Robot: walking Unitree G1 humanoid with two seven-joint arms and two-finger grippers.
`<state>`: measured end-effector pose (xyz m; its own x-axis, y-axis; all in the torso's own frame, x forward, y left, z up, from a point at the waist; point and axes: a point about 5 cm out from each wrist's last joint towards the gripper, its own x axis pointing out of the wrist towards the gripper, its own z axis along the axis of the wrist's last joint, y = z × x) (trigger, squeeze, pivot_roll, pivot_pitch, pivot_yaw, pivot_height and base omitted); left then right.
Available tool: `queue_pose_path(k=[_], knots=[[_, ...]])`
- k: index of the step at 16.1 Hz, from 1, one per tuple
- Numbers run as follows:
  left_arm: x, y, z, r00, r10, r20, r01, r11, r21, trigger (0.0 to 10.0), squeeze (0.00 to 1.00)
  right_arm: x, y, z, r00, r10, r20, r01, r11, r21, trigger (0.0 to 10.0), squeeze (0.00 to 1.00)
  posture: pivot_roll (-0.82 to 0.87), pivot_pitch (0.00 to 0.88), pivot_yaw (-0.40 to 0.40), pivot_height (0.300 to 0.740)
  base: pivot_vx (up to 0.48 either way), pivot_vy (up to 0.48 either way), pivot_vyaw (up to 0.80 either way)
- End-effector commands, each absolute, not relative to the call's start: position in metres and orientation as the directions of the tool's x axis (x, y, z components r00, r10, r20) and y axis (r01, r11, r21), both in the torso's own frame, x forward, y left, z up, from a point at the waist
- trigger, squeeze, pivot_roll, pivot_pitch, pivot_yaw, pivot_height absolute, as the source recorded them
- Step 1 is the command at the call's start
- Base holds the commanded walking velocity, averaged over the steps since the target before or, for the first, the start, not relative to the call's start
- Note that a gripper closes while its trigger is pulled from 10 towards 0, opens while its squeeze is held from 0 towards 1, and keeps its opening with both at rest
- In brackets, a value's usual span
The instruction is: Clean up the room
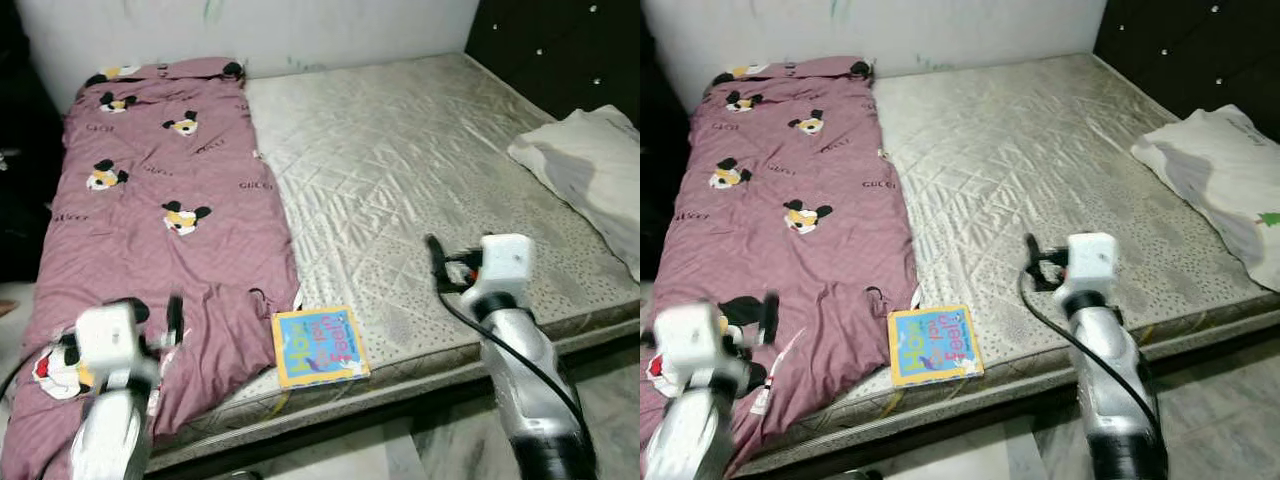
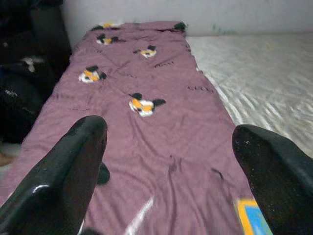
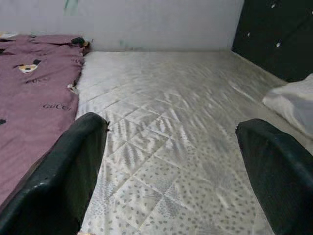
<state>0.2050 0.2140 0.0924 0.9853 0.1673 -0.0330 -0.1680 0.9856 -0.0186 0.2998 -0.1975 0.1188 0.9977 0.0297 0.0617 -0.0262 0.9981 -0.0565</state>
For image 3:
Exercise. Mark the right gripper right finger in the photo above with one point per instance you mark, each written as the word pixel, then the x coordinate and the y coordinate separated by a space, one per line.
pixel 283 186

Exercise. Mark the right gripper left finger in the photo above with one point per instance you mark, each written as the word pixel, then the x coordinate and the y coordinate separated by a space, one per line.
pixel 53 186

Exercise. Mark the mauve cartoon print blanket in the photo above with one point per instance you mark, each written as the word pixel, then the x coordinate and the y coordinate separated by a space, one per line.
pixel 36 85

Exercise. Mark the white pillow green tree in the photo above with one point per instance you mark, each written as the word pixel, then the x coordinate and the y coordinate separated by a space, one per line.
pixel 293 102

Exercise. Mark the white quilted mattress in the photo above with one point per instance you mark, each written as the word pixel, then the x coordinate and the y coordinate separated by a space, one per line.
pixel 171 110

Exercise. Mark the black tufted headboard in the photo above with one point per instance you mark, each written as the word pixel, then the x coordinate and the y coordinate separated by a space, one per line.
pixel 274 31

